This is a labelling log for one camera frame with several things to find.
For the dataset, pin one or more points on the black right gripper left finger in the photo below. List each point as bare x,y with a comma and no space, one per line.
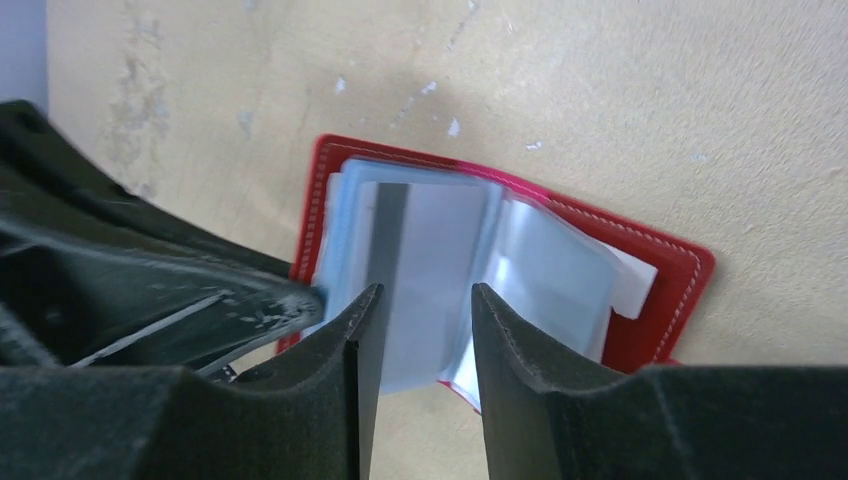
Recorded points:
308,413

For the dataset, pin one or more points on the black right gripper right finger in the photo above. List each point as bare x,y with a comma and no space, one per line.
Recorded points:
551,413

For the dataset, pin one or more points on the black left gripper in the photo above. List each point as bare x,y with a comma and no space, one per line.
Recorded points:
92,274

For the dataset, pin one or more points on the white credit card black stripe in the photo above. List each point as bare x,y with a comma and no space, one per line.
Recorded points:
425,248

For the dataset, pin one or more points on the red card holder wallet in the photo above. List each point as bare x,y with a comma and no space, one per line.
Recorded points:
616,291

